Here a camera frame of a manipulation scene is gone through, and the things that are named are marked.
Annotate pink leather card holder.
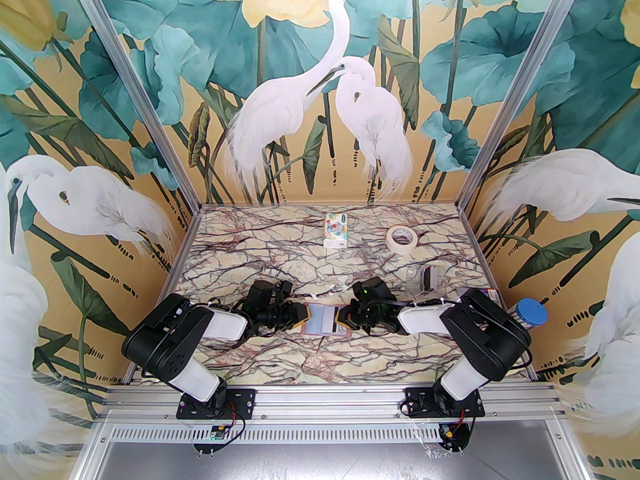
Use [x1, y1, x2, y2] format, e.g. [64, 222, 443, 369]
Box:
[305, 303, 351, 339]

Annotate clear acrylic card stand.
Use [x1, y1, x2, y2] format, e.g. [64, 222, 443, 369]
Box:
[405, 263, 447, 300]

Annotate cream masking tape roll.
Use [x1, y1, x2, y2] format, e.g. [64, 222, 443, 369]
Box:
[386, 226, 419, 255]

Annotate white patterned tissue pack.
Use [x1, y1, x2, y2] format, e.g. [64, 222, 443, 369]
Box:
[323, 212, 351, 250]

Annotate perforated metal strip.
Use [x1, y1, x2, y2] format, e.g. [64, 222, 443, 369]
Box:
[97, 422, 558, 444]

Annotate grey metal sheet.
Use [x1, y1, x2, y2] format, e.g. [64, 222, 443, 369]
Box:
[75, 440, 588, 480]

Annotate clear jar with blue lid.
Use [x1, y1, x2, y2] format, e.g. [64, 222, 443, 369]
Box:
[510, 298, 548, 331]

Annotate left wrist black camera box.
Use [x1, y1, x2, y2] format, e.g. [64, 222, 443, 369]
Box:
[250, 280, 293, 303]

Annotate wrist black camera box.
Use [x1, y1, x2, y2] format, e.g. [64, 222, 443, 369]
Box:
[250, 280, 293, 303]
[351, 277, 387, 300]

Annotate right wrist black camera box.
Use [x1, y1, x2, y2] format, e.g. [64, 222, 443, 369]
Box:
[351, 277, 387, 300]

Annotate aluminium frame rail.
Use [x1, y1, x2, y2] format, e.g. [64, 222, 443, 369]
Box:
[95, 384, 571, 424]

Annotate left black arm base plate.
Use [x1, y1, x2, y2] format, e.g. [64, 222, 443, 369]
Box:
[177, 388, 257, 421]

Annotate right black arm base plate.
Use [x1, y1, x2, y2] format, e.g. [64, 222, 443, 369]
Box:
[404, 387, 486, 419]

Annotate black bracket with yellow connector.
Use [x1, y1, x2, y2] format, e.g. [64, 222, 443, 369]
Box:
[437, 418, 476, 453]

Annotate aluminium frame post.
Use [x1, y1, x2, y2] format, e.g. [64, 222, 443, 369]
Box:
[456, 0, 585, 209]
[65, 0, 203, 209]

